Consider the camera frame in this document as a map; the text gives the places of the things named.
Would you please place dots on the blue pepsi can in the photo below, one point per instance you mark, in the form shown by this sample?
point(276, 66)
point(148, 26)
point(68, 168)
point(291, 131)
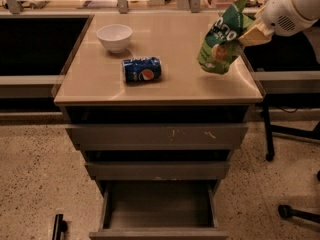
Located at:
point(142, 69)

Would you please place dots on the bottom grey drawer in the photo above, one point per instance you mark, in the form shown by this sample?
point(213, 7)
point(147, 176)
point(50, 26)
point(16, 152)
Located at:
point(158, 210)

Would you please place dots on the top grey drawer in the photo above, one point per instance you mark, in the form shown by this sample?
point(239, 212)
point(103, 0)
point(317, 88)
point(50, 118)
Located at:
point(157, 127)

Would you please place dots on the middle grey drawer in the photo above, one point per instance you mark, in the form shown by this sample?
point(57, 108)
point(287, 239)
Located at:
point(157, 165)

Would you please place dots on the black caster foot right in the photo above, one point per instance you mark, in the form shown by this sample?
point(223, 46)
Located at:
point(286, 212)

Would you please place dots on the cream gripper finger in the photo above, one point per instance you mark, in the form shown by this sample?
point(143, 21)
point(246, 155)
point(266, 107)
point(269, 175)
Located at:
point(257, 34)

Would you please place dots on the black chair leg with caster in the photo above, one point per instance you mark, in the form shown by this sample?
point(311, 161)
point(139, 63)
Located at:
point(270, 129)

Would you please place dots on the grey drawer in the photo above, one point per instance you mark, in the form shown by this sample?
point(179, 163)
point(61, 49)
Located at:
point(157, 127)
point(157, 165)
point(158, 210)

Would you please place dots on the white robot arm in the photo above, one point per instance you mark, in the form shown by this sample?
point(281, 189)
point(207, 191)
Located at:
point(299, 49)

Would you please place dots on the grey drawer cabinet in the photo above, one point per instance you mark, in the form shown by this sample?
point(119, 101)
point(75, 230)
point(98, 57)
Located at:
point(95, 77)

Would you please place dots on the green rice chip bag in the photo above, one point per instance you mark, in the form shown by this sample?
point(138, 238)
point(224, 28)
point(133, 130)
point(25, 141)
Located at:
point(221, 44)

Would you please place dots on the white ceramic bowl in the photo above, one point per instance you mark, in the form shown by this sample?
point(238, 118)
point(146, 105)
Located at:
point(115, 37)

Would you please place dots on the black object on floor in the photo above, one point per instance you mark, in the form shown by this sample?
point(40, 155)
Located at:
point(60, 227)

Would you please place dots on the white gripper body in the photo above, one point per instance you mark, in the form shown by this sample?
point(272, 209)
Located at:
point(279, 14)

